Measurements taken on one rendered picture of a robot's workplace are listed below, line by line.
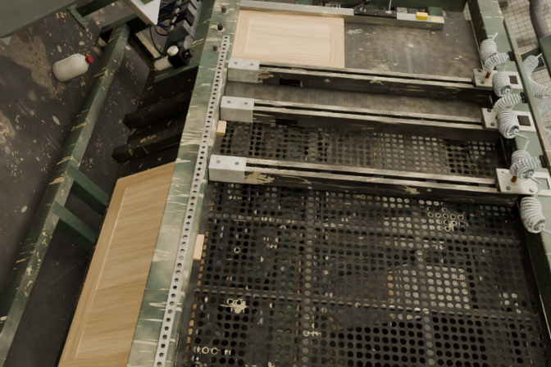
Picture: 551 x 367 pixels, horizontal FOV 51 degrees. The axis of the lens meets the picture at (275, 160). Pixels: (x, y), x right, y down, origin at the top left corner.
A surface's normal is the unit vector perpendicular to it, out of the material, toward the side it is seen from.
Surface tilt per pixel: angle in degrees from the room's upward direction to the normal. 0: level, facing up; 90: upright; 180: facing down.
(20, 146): 0
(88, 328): 90
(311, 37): 59
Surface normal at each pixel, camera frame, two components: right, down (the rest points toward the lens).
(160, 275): 0.05, -0.65
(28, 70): 0.88, -0.25
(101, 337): -0.47, -0.60
